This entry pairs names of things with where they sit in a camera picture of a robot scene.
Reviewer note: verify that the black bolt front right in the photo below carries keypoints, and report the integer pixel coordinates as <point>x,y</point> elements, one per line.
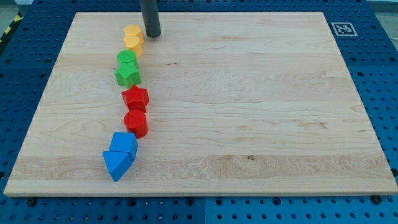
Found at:
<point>376,199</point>

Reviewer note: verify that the blue triangle block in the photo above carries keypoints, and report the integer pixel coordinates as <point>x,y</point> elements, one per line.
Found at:
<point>117,163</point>

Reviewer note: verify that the red star block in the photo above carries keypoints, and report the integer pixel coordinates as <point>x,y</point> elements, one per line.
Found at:
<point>136,98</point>

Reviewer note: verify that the green star block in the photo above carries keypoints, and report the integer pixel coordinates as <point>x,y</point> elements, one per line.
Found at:
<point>128,75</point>

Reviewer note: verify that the green cylinder block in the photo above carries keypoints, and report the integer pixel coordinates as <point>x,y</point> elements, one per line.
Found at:
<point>127,57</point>

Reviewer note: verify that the black bolt front left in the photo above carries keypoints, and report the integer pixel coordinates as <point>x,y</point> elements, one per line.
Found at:
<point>31,202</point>

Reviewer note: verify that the yellow heart block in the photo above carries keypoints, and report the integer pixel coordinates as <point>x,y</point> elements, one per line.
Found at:
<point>133,43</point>

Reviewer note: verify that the black bolt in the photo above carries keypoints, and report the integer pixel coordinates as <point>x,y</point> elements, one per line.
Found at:
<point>31,202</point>
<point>376,199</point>

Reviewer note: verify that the red cylinder block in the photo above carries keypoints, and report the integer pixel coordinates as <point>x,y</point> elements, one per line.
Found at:
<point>135,122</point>

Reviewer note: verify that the white fiducial marker tag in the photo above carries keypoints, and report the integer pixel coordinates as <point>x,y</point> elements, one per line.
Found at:
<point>344,29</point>

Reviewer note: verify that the blue cube block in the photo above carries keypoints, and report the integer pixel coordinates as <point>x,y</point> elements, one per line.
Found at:
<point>124,142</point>

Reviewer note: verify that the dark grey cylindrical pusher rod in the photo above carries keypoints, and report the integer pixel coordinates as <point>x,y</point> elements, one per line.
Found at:
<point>151,19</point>

